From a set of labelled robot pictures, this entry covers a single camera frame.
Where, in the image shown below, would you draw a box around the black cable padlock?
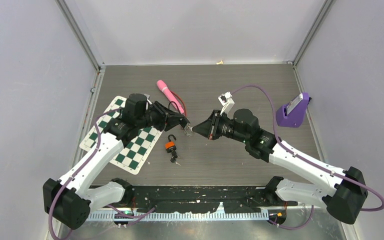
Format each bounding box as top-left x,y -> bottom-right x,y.
168,101 -> 182,114

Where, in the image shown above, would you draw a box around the orange black padlock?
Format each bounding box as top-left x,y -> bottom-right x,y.
165,134 -> 177,153

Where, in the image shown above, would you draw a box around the red cable padlock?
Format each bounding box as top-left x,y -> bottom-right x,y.
171,91 -> 187,116

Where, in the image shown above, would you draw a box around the black headed keys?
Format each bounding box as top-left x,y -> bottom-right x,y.
170,151 -> 179,164

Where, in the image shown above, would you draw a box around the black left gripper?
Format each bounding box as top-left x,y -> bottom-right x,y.
137,101 -> 184,132

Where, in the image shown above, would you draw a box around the small silver keys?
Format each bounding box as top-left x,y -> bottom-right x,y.
184,125 -> 193,137

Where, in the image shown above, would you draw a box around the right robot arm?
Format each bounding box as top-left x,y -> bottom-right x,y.
192,108 -> 368,225

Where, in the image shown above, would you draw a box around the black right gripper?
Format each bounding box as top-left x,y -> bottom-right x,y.
192,110 -> 248,144

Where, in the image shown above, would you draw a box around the pink toy microphone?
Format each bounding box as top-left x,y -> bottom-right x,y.
156,79 -> 185,114

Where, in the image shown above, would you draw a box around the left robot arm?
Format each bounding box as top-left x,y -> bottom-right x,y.
42,93 -> 190,230

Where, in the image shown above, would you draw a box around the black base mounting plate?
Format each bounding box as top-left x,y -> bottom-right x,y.
127,185 -> 297,214

